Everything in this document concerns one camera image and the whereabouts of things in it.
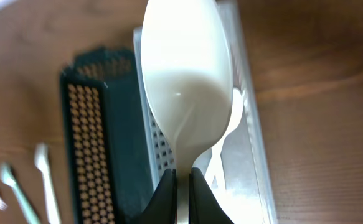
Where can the black plastic basket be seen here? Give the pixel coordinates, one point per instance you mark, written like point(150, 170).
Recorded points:
point(105, 140)

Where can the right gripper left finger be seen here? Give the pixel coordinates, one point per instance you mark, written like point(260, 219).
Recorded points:
point(163, 205)

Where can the white fork near basket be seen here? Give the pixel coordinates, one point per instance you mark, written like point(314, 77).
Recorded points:
point(41, 160)

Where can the mint green plastic fork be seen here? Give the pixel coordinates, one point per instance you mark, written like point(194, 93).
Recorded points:
point(7, 178)

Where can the clear white plastic basket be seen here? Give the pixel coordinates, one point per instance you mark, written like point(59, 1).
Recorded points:
point(248, 195)

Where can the white spoon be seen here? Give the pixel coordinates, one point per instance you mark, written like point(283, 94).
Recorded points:
point(235, 118)
point(188, 79)
point(218, 165)

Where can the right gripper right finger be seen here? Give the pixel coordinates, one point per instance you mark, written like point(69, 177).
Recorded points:
point(203, 206)

